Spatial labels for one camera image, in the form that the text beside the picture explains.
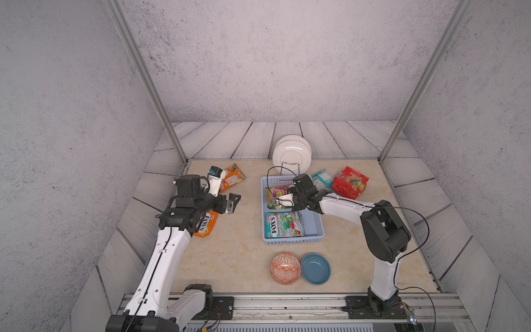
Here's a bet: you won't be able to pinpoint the light blue plastic basket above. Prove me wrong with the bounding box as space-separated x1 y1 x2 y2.
261 176 325 245

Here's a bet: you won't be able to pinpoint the teal Fox's candy bag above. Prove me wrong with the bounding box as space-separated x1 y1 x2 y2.
265 212 306 239

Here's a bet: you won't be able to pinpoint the red candy bag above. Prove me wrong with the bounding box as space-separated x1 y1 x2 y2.
331 167 369 200

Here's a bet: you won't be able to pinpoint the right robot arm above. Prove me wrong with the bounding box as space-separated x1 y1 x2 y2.
277 174 412 317

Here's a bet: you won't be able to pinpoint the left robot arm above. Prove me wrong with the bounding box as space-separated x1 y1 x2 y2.
105 166 241 331

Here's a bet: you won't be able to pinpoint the orange Fox's candy bag back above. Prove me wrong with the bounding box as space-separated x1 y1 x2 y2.
220 163 246 193

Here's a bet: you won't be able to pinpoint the white plates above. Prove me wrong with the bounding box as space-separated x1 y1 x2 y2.
272 134 312 174

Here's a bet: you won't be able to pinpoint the blue bowl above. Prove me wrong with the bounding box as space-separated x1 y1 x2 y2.
301 253 331 286

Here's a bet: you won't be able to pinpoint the orange patterned bowl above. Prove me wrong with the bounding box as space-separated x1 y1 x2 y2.
270 253 301 286

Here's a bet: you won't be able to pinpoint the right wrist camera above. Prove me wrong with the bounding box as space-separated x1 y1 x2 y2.
276 194 294 208

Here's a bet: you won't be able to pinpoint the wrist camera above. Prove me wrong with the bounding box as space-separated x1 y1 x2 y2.
207 166 227 197
276 194 294 208

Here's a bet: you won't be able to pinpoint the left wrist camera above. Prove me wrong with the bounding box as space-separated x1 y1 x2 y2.
207 166 227 197

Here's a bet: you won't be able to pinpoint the metal wire plate rack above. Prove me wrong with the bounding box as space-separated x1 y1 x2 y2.
279 161 301 176

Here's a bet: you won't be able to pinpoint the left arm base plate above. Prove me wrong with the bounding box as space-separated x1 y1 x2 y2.
193 296 235 321

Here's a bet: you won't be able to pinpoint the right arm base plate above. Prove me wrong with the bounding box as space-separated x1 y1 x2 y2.
341 294 409 320

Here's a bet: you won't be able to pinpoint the aluminium front rail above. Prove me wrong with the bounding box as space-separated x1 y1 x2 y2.
108 292 477 332

